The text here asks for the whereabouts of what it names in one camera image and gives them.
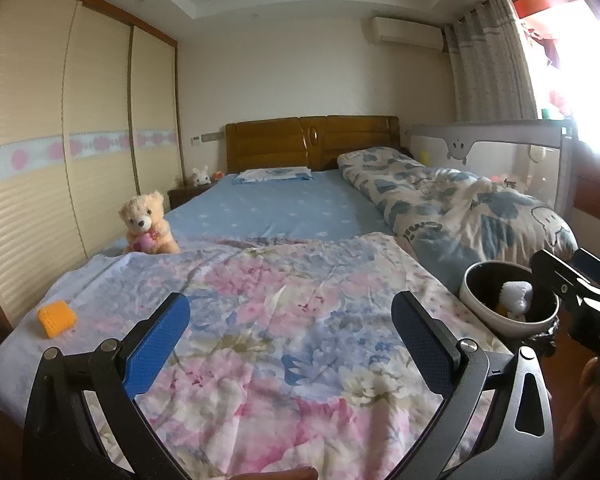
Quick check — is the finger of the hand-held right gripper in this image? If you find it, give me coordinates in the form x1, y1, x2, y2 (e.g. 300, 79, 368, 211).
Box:
572, 247, 600, 286
530, 249, 600, 311

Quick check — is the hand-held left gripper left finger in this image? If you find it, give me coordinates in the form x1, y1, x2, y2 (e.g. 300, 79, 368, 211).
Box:
22, 291, 201, 480

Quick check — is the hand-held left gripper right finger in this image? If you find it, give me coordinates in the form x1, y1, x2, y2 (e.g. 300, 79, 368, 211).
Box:
390, 290, 556, 480

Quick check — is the white cloth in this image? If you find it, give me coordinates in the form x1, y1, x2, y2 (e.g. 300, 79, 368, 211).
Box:
500, 281, 535, 318

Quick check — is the white bin with black inside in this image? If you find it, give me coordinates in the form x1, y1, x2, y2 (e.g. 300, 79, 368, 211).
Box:
459, 260, 561, 338

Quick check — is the person's right hand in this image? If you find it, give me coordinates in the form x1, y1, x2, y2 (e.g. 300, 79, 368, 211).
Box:
567, 357, 600, 461

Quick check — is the person's left hand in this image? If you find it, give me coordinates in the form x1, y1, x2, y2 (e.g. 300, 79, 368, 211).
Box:
230, 466, 319, 480

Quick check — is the brown wooden dresser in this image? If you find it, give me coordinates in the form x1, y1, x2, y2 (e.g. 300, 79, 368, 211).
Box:
572, 130, 600, 231

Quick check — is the small orange knitted block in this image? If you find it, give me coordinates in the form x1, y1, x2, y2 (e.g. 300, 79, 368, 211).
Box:
37, 300, 78, 338

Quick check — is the blue patterned white quilt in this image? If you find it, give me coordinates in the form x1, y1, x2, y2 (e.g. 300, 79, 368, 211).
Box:
336, 146, 579, 296

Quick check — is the beige teddy bear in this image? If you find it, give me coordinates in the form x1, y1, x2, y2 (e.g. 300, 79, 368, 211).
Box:
118, 190, 181, 256

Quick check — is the pink floral blanket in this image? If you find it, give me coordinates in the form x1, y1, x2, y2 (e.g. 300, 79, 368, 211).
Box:
0, 232, 513, 480

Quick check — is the dark wooden nightstand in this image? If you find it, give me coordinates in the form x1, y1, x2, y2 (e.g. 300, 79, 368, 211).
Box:
167, 181, 216, 211

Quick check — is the blue dotted bed sheet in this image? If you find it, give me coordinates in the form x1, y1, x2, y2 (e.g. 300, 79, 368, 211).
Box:
100, 169, 396, 256

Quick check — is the blue and white pillow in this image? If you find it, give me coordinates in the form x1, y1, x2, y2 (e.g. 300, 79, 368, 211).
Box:
231, 166, 313, 186

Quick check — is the grey dotted curtain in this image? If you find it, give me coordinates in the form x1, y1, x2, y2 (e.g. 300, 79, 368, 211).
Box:
442, 0, 538, 122

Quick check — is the red hanging cloth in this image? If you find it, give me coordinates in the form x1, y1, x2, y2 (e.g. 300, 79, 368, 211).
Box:
512, 0, 581, 111

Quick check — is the wooden bed headboard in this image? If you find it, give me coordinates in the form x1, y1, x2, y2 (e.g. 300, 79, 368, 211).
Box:
224, 115, 401, 175

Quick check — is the white air conditioner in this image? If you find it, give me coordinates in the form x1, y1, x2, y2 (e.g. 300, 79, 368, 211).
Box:
371, 16, 443, 51

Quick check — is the cream sliding door wardrobe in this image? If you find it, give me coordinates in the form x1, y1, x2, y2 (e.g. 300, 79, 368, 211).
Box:
0, 0, 181, 341

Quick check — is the grey mesh bed guard rail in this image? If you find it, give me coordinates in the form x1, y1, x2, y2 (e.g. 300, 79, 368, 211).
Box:
409, 119, 576, 216

